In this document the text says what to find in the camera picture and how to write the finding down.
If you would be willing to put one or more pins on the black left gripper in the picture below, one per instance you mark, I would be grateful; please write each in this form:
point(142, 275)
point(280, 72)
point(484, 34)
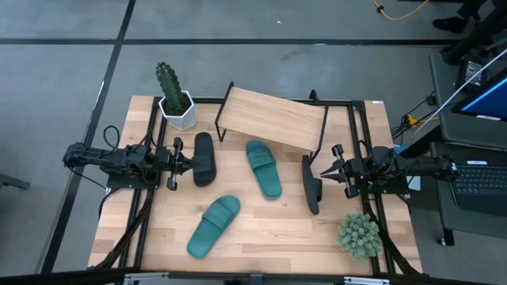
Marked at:
point(168, 162)

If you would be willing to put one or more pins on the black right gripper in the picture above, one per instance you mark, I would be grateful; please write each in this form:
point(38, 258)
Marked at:
point(354, 170)

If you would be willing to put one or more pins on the black rubber slide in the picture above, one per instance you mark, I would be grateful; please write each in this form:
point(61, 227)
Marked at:
point(204, 158)
point(312, 186)

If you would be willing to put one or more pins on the green rubber slide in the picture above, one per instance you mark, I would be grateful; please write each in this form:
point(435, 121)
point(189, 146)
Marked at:
point(263, 170)
point(214, 227)

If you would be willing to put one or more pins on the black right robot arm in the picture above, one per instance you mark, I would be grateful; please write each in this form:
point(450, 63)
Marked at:
point(428, 166)

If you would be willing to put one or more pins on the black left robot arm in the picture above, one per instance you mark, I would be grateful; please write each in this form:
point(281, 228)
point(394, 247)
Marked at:
point(99, 156)

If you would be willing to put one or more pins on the small pale green succulent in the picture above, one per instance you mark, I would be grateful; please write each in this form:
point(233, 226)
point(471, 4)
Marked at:
point(359, 236)

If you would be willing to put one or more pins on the green cactus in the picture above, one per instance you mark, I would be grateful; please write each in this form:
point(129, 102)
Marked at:
point(170, 85)

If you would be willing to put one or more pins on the yellow plug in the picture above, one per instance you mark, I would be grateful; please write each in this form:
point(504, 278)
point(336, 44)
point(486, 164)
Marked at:
point(411, 120)

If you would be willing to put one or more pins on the laptop computer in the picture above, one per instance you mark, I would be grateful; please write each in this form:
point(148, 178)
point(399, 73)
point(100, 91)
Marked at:
point(455, 130)

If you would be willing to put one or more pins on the black laptop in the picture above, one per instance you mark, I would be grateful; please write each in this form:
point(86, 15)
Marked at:
point(475, 182)

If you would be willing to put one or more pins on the black power adapter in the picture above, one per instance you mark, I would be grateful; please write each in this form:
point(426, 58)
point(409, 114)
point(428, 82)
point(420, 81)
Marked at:
point(471, 71)

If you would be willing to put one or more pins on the computer monitor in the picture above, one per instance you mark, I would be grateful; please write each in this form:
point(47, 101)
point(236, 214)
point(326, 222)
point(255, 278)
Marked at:
point(491, 101)

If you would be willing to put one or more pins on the black rig crossbar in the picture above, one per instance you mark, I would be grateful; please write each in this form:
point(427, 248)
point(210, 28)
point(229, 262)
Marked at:
point(59, 277)

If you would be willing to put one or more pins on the grey chair leg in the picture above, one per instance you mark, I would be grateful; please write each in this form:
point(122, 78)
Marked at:
point(12, 182)

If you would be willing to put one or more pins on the person's shoe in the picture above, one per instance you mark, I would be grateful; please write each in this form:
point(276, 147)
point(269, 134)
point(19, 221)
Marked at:
point(451, 24)

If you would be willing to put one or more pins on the person's leg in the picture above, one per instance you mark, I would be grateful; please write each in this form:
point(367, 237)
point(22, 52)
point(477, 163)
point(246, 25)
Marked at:
point(475, 37)

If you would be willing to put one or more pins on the black metal table frame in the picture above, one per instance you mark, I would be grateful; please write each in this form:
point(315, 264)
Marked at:
point(358, 118)

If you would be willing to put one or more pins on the wooden shelf with black frame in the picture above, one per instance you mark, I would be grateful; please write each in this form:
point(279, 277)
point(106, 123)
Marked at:
point(273, 116)

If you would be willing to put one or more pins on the silver bracket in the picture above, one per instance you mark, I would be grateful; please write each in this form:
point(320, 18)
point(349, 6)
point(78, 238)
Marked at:
point(366, 281)
point(144, 278)

